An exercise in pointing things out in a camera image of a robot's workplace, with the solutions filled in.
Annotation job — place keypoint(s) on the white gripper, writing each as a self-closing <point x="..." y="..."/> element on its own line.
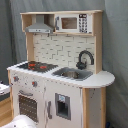
<point x="4" y="89"/>

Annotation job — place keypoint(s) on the white oven door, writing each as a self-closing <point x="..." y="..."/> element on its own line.
<point x="29" y="102"/>

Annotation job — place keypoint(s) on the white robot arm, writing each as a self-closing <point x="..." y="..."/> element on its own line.
<point x="20" y="121"/>

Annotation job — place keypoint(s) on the wooden toy kitchen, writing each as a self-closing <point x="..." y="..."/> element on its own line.
<point x="73" y="50"/>

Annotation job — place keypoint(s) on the left red oven knob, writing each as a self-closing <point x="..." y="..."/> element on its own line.
<point x="15" y="78"/>

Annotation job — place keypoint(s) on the red oven knob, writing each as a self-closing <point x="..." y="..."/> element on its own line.
<point x="15" y="78"/>
<point x="34" y="83"/>

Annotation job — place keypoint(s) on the right red oven knob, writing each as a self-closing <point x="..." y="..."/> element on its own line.
<point x="34" y="83"/>

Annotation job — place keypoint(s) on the black stovetop red burners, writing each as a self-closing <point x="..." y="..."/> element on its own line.
<point x="37" y="66"/>

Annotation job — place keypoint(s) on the white fridge door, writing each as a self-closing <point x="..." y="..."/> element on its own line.
<point x="63" y="105"/>

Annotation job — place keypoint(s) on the grey range hood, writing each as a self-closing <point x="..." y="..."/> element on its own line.
<point x="41" y="23"/>

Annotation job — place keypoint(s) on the grey toy sink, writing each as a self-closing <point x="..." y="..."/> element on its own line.
<point x="73" y="74"/>

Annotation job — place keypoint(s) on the white toy microwave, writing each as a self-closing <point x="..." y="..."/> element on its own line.
<point x="73" y="23"/>

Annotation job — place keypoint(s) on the grey backdrop curtain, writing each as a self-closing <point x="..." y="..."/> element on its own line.
<point x="115" y="43"/>

